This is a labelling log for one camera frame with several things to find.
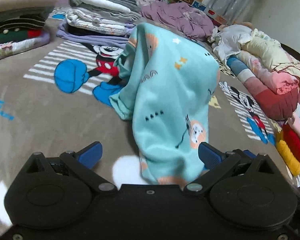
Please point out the yellow knit garment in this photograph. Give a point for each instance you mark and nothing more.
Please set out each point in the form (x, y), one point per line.
(284, 151)

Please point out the red green black sweater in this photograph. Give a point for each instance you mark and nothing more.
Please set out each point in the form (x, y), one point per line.
(21, 28)

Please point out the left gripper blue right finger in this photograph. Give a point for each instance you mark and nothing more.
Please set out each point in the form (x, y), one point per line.
(210, 156)

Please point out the brown Mickey Mouse blanket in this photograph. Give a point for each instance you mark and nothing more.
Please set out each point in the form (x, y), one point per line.
(49, 107)

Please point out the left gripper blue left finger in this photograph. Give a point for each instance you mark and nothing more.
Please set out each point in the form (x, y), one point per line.
(87, 157)

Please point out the red knit garment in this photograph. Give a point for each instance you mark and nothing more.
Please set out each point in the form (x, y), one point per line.
(292, 140)

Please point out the lavender cartoon folded garment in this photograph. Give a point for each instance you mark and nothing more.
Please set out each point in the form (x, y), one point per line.
(12, 48)

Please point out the white patterned folded blanket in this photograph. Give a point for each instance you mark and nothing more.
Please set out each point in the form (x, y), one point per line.
(83, 19)

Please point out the purple floral quilt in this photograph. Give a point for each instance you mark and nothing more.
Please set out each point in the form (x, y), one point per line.
(192, 22)

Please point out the lavender folded sheet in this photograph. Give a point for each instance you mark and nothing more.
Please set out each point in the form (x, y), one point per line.
(80, 35)

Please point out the white rolled towel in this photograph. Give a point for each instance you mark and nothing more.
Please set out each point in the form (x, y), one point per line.
(105, 4)

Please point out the striped red pink rolled quilt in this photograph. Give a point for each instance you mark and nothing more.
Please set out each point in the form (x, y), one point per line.
(274, 106)

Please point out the cream ruffled quilt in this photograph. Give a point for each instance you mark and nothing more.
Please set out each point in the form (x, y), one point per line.
(270, 63)

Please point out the teal patterned children's garment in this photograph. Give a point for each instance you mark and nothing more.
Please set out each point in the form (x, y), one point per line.
(170, 81)

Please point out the white crumpled cloth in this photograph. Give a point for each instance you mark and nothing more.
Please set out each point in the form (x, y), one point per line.
(228, 40)

